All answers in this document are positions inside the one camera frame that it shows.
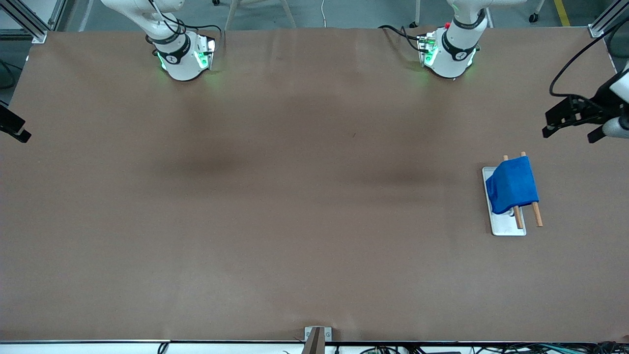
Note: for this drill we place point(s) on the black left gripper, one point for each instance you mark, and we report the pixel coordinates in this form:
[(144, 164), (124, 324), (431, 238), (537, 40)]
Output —
[(597, 99)]

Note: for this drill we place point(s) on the white thin stand leg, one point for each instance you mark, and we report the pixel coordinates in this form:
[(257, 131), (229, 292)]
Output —
[(418, 12)]

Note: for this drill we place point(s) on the white towel rack wooden bars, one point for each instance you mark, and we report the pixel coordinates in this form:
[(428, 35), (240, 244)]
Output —
[(506, 226)]

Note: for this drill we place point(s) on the beige stool legs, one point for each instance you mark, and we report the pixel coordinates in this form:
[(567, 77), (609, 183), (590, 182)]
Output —
[(290, 17)]

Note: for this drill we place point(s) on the chair leg with caster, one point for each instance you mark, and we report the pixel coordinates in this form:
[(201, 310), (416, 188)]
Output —
[(536, 12)]

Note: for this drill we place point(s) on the aluminium frame post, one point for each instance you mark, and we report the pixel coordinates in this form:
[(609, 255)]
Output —
[(29, 24), (607, 17)]

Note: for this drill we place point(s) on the blue microfibre towel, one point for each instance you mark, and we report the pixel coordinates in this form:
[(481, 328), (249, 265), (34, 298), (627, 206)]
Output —
[(513, 184)]

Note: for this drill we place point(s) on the metal table edge bracket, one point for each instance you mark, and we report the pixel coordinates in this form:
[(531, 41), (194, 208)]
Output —
[(317, 339)]

